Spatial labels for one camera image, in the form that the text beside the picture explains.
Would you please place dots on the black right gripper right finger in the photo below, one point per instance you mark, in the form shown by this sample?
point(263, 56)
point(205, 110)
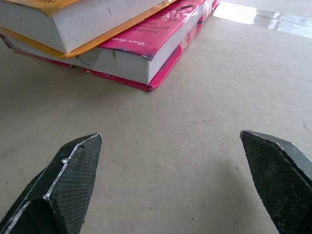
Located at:
point(280, 185)

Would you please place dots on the pink cover book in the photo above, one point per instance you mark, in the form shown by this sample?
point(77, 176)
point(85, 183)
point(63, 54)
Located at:
point(136, 58)

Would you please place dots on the yellow cover book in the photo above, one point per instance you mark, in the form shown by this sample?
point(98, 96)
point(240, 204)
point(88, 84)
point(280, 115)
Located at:
point(80, 24)

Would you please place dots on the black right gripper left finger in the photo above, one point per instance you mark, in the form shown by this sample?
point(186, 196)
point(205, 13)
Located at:
point(61, 190)

